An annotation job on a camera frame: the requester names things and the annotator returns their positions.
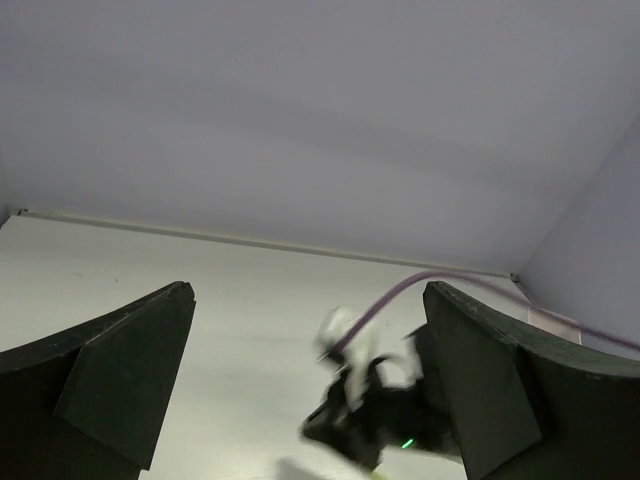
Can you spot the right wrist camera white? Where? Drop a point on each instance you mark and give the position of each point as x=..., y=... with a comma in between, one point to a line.
x=345, y=340

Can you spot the white compartment pen holder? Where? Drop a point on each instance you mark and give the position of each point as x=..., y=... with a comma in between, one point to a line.
x=550, y=325

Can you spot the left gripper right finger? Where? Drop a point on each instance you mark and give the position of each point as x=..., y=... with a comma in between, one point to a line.
x=527, y=404

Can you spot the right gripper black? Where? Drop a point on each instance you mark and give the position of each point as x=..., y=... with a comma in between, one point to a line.
x=360, y=415

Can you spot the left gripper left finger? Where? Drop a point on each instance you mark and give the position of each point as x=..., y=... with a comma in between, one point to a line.
x=89, y=401

